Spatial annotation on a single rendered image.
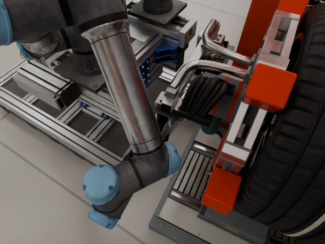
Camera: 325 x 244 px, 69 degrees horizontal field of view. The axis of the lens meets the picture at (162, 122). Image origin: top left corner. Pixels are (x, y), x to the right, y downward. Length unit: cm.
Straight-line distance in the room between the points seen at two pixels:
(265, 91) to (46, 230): 142
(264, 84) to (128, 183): 34
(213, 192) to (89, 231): 104
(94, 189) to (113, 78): 22
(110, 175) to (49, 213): 117
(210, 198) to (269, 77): 31
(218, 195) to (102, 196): 28
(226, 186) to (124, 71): 38
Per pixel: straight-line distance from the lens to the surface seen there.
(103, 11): 47
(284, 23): 74
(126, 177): 52
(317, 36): 61
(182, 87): 67
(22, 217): 172
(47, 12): 46
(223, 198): 63
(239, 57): 75
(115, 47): 47
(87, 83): 95
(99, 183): 51
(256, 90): 49
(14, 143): 199
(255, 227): 134
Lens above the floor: 147
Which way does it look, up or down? 55 degrees down
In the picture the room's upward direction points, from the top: straight up
